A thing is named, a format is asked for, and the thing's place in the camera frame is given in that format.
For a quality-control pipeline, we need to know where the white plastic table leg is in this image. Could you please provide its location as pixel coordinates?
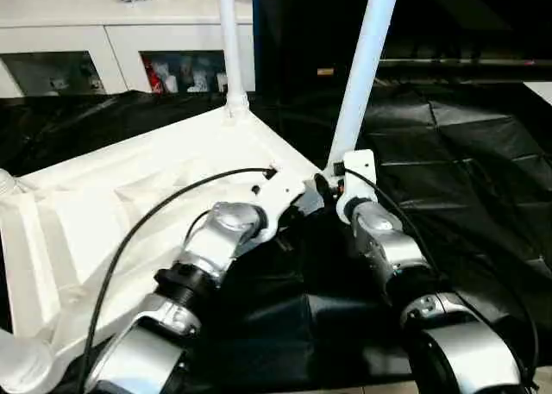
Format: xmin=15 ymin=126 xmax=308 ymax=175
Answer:
xmin=215 ymin=0 xmax=249 ymax=119
xmin=0 ymin=327 xmax=55 ymax=389
xmin=0 ymin=167 xmax=25 ymax=197
xmin=321 ymin=0 xmax=402 ymax=175

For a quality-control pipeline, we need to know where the black plastic mat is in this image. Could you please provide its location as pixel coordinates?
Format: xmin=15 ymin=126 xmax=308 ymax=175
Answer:
xmin=0 ymin=83 xmax=552 ymax=378

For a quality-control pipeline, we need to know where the dark blue panel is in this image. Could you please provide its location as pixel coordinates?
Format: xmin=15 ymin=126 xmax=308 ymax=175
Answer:
xmin=252 ymin=0 xmax=268 ymax=93

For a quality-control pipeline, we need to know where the red bottle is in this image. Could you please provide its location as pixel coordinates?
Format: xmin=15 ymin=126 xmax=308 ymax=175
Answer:
xmin=148 ymin=64 xmax=165 ymax=93

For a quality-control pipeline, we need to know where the white flat board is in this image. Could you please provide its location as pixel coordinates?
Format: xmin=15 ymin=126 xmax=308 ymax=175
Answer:
xmin=524 ymin=81 xmax=552 ymax=104

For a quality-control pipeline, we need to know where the white sideboard cabinet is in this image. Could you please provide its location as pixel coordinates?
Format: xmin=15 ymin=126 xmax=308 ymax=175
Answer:
xmin=0 ymin=0 xmax=258 ymax=97

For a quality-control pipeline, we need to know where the dark metal rail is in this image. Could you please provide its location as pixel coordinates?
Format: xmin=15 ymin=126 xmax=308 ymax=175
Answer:
xmin=379 ymin=57 xmax=552 ymax=67

